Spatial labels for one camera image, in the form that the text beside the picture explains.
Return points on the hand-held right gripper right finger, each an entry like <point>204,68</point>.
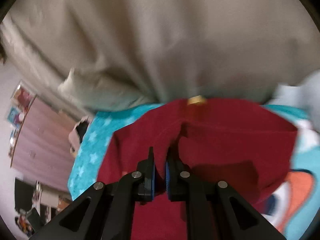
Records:
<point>167,180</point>

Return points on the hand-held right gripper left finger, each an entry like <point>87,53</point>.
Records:
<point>154,182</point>

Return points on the dark red garment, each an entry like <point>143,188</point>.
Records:
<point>225,142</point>

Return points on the teal printed blanket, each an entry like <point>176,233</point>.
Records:
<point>87,155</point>

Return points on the black and pink bag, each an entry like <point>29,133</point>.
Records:
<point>80,130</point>

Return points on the pink wardrobe door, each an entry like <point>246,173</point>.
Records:
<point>45,142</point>

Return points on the dark cluttered shelf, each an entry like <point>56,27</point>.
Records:
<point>27,195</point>

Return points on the beige curtain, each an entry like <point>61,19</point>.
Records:
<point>162,30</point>

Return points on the wall poster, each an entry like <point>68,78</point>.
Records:
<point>23,96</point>
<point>15,116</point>

